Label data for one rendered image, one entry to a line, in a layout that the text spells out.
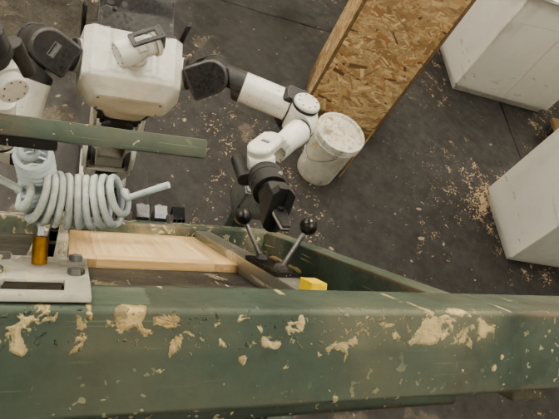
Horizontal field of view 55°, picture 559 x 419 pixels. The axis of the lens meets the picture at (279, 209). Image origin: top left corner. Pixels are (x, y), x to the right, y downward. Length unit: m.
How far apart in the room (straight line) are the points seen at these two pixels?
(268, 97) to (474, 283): 2.29
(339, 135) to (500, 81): 2.00
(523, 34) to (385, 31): 1.62
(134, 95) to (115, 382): 1.08
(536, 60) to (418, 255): 2.04
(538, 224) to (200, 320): 3.22
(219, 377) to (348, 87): 2.90
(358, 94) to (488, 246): 1.33
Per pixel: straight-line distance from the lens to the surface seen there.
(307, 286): 0.92
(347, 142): 3.06
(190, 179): 2.97
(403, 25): 3.07
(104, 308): 0.49
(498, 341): 0.69
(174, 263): 1.22
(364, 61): 3.20
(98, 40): 1.51
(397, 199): 3.51
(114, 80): 1.48
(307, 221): 1.07
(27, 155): 0.59
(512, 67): 4.68
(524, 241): 3.68
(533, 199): 3.68
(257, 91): 1.53
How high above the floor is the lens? 2.35
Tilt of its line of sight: 51 degrees down
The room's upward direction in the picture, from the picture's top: 34 degrees clockwise
